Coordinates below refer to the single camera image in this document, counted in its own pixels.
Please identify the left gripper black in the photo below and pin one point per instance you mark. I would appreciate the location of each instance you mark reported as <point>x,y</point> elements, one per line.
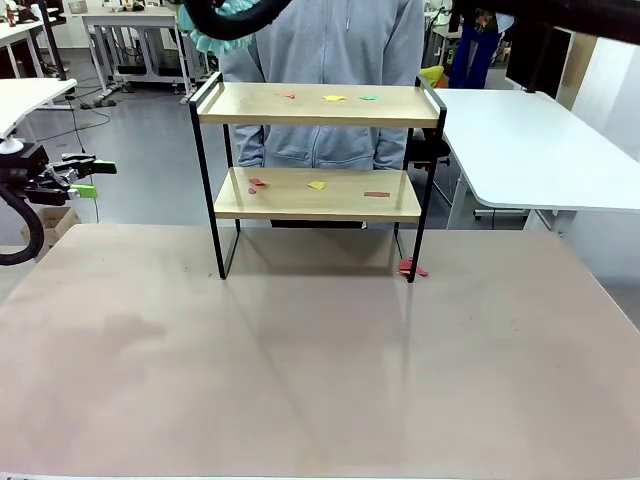
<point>27,172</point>

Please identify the teal microfiber duster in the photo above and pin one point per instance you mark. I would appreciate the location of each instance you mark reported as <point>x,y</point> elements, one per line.
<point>220,47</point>

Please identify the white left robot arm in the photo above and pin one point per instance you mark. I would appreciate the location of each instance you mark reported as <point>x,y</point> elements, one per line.
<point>9,145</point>

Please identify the person's left forearm grey sleeve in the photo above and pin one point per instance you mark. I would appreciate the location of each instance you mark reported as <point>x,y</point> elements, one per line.
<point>387,147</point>

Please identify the person's right forearm grey sleeve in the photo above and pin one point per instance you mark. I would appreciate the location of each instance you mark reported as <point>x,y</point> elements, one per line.
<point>250,145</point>

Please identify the cardboard box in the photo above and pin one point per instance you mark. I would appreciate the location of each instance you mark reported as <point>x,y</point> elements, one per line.
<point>52,222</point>

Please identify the black floor power strip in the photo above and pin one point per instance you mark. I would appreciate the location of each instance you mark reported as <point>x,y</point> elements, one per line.
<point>97,104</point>

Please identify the white side table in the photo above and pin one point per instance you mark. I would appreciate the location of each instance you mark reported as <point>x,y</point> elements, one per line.
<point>25,100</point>

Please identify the white-legged wooden background table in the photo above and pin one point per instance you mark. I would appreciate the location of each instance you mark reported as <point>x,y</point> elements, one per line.
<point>130,20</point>

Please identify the yellow paper scrap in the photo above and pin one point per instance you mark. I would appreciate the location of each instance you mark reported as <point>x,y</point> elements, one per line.
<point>317,185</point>
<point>334,98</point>

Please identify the person in grey hoodie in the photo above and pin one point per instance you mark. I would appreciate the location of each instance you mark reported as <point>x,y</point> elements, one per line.
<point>325,50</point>

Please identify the black office chair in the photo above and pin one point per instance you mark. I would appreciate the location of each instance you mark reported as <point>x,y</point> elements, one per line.
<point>425,150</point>

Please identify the yellow bag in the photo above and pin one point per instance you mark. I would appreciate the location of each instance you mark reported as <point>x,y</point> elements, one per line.
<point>432,75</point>

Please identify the background person floral shirt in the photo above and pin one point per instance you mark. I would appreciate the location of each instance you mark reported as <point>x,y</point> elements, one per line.
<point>470,50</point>

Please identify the large white table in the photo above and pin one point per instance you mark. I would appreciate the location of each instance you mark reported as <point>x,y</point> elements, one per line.
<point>540,150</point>

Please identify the black monitor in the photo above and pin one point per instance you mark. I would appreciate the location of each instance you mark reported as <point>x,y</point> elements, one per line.
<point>537,60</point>

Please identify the black stand pole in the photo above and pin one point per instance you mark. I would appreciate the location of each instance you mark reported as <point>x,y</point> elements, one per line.
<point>539,65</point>

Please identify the brown cardboard panel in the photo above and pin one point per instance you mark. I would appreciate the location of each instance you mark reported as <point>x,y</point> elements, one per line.
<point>582,60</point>

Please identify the black frame wooden two-tier shelf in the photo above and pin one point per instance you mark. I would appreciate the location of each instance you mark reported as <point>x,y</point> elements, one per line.
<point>310,118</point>

